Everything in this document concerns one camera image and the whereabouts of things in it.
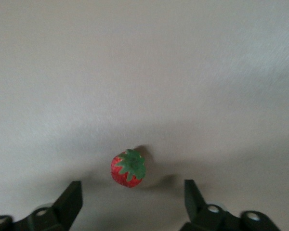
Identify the red strawberry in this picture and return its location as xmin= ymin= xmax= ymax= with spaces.
xmin=110 ymin=149 xmax=146 ymax=189

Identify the brown table cloth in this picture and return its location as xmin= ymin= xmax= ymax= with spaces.
xmin=0 ymin=0 xmax=289 ymax=231

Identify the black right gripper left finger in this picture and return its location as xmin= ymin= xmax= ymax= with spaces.
xmin=0 ymin=180 xmax=83 ymax=231

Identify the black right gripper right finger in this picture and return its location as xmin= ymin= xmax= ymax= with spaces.
xmin=178 ymin=179 xmax=279 ymax=231

